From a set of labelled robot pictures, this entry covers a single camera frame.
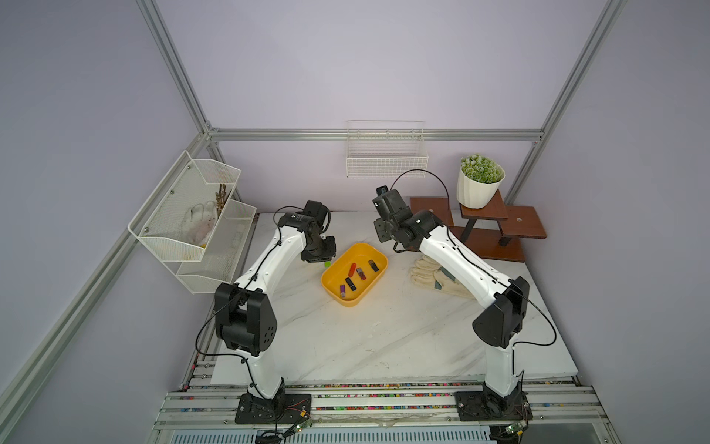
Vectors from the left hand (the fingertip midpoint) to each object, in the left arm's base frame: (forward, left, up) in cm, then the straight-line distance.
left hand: (328, 259), depth 87 cm
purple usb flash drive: (-3, -4, -15) cm, 16 cm away
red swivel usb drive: (+4, -10, -15) cm, 19 cm away
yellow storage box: (+13, -9, -13) cm, 21 cm away
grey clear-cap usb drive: (+8, -15, -16) cm, 23 cm away
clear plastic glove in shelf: (+3, +36, +14) cm, 39 cm away
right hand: (+7, -20, +8) cm, 23 cm away
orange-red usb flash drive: (+6, -7, -15) cm, 17 cm away
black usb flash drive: (0, -7, -15) cm, 16 cm away
